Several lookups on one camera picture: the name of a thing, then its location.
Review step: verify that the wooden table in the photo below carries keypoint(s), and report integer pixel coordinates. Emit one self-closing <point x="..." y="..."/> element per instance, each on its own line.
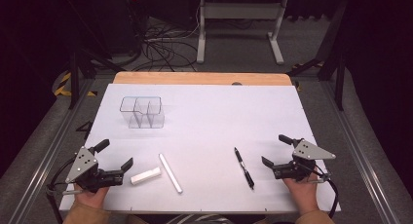
<point x="195" y="78"/>

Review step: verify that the black metal stand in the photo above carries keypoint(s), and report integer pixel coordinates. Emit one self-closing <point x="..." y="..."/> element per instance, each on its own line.
<point x="339" y="84"/>
<point x="74" y="78"/>

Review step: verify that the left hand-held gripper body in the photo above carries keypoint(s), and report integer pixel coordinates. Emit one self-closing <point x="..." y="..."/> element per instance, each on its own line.
<point x="85" y="164"/>

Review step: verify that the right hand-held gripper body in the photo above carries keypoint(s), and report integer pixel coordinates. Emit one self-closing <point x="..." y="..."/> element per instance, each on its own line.
<point x="307" y="152"/>

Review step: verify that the white table board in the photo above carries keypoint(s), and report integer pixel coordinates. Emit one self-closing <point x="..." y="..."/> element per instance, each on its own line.
<point x="211" y="120"/>

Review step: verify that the person's left hand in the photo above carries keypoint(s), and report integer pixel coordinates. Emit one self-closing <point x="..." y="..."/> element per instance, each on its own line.
<point x="92" y="198"/>

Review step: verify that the white eraser block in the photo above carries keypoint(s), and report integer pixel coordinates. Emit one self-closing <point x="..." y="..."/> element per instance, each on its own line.
<point x="146" y="176"/>

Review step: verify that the person's right hand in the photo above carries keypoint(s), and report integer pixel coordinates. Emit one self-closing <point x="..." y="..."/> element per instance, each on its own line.
<point x="302" y="193"/>

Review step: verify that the person's striped clothing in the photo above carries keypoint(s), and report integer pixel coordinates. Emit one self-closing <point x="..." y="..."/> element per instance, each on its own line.
<point x="198" y="219"/>

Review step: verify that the yellow black hazard tape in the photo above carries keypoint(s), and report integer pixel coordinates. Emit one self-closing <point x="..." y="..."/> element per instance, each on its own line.
<point x="63" y="82"/>

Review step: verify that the clear plastic organizer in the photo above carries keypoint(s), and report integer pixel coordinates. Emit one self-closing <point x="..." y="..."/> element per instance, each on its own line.
<point x="142" y="112"/>

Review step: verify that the white tube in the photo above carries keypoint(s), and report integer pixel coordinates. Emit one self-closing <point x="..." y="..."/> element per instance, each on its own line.
<point x="170" y="173"/>

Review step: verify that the white metal desk frame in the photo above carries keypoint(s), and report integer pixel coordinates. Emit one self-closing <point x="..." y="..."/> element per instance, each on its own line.
<point x="240" y="11"/>

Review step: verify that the black pen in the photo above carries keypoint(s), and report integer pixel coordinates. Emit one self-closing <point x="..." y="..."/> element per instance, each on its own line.
<point x="244" y="168"/>

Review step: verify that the aluminium floor rail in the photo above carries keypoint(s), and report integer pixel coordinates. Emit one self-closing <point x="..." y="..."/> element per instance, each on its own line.
<point x="48" y="159"/>
<point x="360" y="159"/>

